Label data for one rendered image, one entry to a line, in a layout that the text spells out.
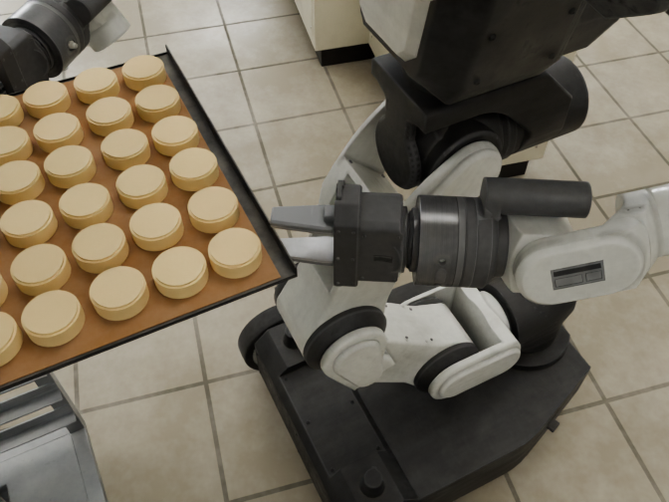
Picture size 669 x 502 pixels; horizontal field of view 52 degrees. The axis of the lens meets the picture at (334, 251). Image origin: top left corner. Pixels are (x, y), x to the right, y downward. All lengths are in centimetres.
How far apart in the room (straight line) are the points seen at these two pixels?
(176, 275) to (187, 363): 110
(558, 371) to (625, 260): 94
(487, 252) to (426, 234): 6
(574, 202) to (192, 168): 38
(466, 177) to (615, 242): 29
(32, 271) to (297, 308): 49
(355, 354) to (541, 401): 58
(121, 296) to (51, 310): 6
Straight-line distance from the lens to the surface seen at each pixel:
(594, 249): 63
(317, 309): 103
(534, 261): 63
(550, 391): 154
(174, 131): 78
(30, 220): 73
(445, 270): 64
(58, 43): 97
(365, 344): 104
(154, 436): 166
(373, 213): 63
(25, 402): 141
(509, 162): 207
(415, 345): 124
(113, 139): 79
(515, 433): 147
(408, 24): 72
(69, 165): 77
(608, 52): 279
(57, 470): 152
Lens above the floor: 147
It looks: 51 degrees down
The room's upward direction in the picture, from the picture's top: straight up
